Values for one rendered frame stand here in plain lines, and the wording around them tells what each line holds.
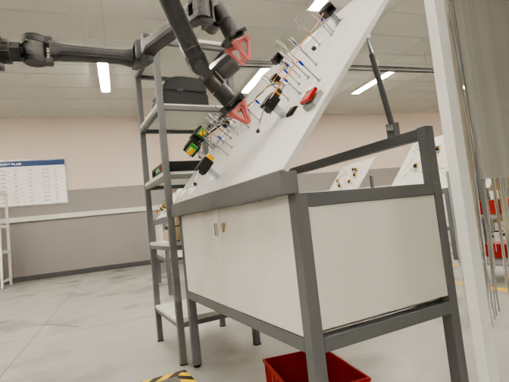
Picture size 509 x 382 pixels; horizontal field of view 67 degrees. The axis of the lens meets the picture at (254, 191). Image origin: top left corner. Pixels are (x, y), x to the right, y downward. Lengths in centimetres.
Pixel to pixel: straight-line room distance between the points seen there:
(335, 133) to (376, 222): 944
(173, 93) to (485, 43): 172
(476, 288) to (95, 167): 842
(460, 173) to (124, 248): 820
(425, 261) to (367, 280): 25
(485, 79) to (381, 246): 53
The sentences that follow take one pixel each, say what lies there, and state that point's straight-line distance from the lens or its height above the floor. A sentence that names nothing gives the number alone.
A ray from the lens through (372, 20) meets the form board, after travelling 144.
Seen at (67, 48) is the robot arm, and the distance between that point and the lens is 171.
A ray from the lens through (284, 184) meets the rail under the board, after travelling 105.
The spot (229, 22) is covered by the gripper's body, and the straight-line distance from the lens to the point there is 141.
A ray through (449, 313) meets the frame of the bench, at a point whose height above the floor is 36.
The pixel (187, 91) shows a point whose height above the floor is 156.
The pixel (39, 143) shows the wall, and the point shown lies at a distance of 918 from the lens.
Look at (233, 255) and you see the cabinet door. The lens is 149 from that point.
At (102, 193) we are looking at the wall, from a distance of 888.
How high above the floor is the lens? 74
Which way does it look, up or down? 4 degrees up
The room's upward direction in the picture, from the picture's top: 6 degrees counter-clockwise
